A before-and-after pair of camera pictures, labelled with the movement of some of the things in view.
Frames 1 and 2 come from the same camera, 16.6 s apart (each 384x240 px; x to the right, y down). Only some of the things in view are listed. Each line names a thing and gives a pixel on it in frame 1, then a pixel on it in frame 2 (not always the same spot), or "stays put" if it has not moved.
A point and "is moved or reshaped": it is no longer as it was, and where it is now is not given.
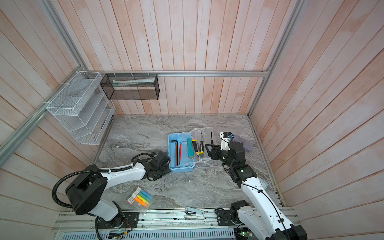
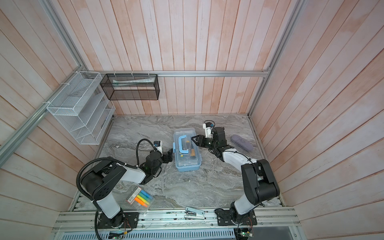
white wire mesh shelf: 81,106 stays put
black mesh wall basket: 131,86 stays put
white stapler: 193,213 stays put
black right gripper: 215,147 -> 200,143
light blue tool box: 187,164 is moved or reshaped
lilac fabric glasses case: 248,144 stays put
